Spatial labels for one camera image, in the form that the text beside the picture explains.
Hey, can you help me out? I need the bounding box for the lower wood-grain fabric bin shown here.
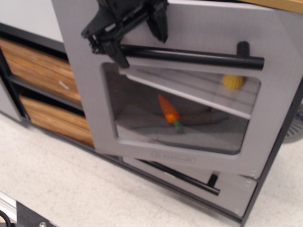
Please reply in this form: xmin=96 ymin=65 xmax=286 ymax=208
xmin=19 ymin=95 xmax=94 ymax=147

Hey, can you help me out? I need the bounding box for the toy kitchen cabinet frame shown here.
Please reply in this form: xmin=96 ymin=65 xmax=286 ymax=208
xmin=0 ymin=21 xmax=303 ymax=227

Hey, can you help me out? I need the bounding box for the black oven door handle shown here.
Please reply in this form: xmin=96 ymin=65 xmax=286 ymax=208
xmin=121 ymin=41 xmax=265 ymax=70

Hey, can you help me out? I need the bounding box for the wood-grain fabric bin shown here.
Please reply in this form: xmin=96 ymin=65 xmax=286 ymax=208
xmin=19 ymin=95 xmax=94 ymax=147
xmin=0 ymin=38 xmax=81 ymax=104

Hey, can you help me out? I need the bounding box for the grey oven rack shelf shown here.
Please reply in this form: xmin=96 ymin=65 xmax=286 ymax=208
xmin=119 ymin=66 xmax=252 ymax=120

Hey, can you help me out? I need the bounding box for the orange toy carrot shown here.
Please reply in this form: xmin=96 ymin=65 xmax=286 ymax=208
xmin=158 ymin=94 xmax=183 ymax=134

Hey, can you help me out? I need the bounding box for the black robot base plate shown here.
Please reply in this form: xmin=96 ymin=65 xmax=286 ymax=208
xmin=0 ymin=200 xmax=57 ymax=227

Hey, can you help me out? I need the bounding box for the grey toy oven door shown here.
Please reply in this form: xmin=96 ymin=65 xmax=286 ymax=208
xmin=53 ymin=0 xmax=303 ymax=178

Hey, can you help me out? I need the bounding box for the grey round fan base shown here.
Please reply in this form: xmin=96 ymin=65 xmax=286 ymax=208
xmin=283 ymin=103 xmax=303 ymax=143

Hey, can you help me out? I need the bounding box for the yellow toy corn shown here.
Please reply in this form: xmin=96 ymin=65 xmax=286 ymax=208
xmin=223 ymin=74 xmax=244 ymax=89

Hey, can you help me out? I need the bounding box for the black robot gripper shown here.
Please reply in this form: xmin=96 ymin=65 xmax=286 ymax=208
xmin=81 ymin=0 xmax=168 ymax=69

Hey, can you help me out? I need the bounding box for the black drawer handle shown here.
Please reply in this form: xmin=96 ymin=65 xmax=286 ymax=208
xmin=139 ymin=159 xmax=221 ymax=196

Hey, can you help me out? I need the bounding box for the grey lower oven drawer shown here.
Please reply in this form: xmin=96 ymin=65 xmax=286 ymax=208
xmin=123 ymin=157 xmax=257 ymax=217

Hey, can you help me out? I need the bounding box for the upper wood-grain fabric bin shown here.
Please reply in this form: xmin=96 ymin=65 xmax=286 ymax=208
xmin=0 ymin=38 xmax=81 ymax=104

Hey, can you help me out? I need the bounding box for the wooden countertop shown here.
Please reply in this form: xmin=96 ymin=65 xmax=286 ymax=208
xmin=242 ymin=0 xmax=303 ymax=14

